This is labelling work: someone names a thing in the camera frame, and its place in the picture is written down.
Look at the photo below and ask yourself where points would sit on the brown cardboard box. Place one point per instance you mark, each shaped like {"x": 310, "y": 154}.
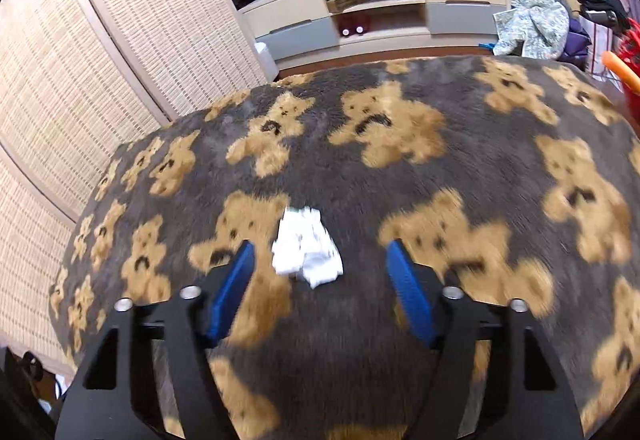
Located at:
{"x": 350, "y": 2}

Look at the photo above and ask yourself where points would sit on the red basket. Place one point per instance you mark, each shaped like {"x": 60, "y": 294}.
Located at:
{"x": 632, "y": 39}

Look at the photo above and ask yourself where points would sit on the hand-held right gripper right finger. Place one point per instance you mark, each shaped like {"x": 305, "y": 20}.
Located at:
{"x": 407, "y": 292}

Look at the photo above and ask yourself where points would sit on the dark red box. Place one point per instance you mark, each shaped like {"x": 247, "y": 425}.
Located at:
{"x": 354, "y": 25}

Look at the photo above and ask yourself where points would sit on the black garment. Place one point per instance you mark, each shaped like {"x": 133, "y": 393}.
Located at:
{"x": 600, "y": 4}

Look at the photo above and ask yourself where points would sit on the camouflage garment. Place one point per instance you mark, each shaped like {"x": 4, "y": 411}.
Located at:
{"x": 535, "y": 19}

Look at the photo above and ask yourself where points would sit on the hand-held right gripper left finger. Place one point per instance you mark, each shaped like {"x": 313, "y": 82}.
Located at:
{"x": 231, "y": 290}

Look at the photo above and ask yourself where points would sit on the white tissue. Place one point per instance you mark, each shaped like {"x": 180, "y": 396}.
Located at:
{"x": 305, "y": 245}

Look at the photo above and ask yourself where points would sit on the grey bear printed blanket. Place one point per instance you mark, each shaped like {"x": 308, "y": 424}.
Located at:
{"x": 325, "y": 159}

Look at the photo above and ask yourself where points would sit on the beige grey television stand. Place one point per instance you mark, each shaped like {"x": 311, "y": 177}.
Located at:
{"x": 450, "y": 14}

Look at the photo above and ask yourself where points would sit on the purple bag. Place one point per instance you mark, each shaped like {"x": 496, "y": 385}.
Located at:
{"x": 577, "y": 39}

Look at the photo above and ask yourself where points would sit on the orange tube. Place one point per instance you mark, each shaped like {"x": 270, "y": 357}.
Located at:
{"x": 620, "y": 67}

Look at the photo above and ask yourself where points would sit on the woven rattan sliding screen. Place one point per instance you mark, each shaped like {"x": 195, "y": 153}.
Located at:
{"x": 100, "y": 44}

